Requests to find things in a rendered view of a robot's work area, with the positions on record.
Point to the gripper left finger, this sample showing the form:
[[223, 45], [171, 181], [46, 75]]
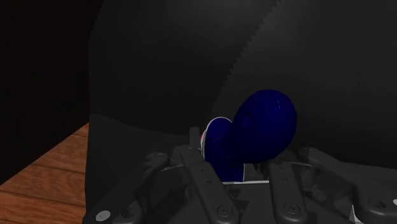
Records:
[[204, 183]]

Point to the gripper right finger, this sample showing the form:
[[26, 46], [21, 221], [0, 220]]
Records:
[[287, 192]]

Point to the blue rounded toy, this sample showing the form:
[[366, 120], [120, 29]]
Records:
[[263, 127]]

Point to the dark grey sofa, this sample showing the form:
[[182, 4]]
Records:
[[161, 62]]

